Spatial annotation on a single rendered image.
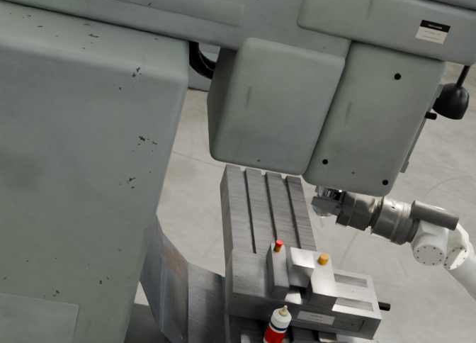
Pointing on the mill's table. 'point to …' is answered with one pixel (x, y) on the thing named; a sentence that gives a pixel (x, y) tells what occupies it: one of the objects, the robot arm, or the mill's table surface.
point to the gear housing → (392, 20)
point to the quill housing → (372, 119)
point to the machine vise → (298, 295)
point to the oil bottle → (278, 326)
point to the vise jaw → (321, 285)
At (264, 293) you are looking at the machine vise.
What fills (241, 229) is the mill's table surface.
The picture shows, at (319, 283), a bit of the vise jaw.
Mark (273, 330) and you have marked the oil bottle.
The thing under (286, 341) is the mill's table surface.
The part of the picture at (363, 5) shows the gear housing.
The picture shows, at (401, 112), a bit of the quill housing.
